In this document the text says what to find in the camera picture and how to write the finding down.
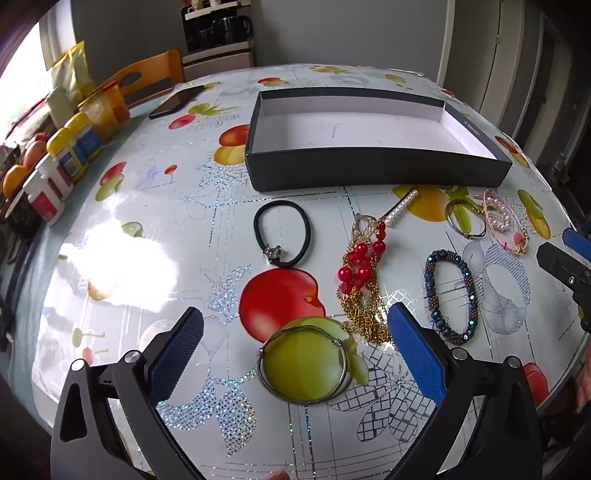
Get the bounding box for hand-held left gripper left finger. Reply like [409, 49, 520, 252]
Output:
[50, 306, 206, 480]

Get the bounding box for black hair tie with charm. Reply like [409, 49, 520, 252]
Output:
[253, 199, 312, 268]

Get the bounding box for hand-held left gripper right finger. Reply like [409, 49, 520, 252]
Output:
[385, 302, 544, 480]

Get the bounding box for small pearl bracelet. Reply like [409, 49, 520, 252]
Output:
[482, 189, 509, 232]

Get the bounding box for white plastic bottle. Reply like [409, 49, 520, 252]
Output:
[47, 87, 77, 130]

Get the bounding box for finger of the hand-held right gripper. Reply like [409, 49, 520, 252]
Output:
[536, 242, 591, 333]
[562, 228, 591, 265]

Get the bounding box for fruit print tablecloth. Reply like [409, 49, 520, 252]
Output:
[0, 62, 587, 480]

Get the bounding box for yellow lid blue label jar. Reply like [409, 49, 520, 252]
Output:
[65, 112, 105, 163]

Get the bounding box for orange fruit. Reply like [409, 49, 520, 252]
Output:
[2, 165, 29, 197]

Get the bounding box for black shallow cardboard box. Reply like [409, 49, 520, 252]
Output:
[244, 88, 514, 192]

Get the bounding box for dark thin hoop bangle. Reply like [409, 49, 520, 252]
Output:
[445, 198, 488, 238]

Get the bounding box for white lid red label jar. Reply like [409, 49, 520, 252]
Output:
[23, 159, 75, 224]

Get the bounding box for pink cord bracelet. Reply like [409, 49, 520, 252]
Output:
[485, 194, 532, 254]

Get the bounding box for yellow snack bag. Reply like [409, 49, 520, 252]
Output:
[48, 41, 95, 104]

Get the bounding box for wooden chair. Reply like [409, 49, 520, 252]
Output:
[95, 50, 185, 109]

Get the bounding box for red bead gold chain necklace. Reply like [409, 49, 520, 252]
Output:
[336, 213, 393, 344]

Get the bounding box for red apple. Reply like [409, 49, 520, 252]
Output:
[22, 140, 48, 169]

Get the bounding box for blue beaded bracelet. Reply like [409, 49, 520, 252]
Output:
[424, 249, 478, 346]

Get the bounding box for black smartphone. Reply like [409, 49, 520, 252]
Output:
[148, 84, 206, 120]

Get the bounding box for silver wire bangle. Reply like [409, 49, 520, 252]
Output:
[257, 325, 356, 404]

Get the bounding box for cabinet with shelf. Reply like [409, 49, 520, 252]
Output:
[181, 0, 257, 83]

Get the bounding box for black kettle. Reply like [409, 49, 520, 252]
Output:
[213, 15, 254, 46]

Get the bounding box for pearl hair clip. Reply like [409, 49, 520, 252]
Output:
[379, 188, 419, 228]

